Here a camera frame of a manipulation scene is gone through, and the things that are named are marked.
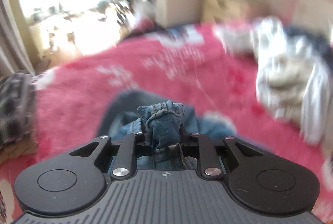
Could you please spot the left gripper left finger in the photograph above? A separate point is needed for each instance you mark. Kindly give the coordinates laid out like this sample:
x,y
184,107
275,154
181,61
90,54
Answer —
x,y
125,162

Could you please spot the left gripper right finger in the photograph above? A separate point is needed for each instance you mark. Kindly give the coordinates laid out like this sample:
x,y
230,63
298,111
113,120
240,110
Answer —
x,y
201,147

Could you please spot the blue denim jeans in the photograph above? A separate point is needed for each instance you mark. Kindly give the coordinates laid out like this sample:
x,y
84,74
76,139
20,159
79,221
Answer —
x,y
161,120

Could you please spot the white grey clothes pile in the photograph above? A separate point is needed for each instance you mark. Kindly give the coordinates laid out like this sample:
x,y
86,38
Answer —
x,y
294,72

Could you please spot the pink floral blanket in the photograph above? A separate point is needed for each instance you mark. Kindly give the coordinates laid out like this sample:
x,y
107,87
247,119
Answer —
x,y
72,99

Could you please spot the tan folded garment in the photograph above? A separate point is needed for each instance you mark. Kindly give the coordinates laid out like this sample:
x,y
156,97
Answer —
x,y
27,145

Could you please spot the black white plaid garment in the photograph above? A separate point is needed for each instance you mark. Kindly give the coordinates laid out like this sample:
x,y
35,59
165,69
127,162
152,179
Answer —
x,y
17,107

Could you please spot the beige wooden nightstand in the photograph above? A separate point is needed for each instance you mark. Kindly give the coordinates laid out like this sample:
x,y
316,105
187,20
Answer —
x,y
220,11

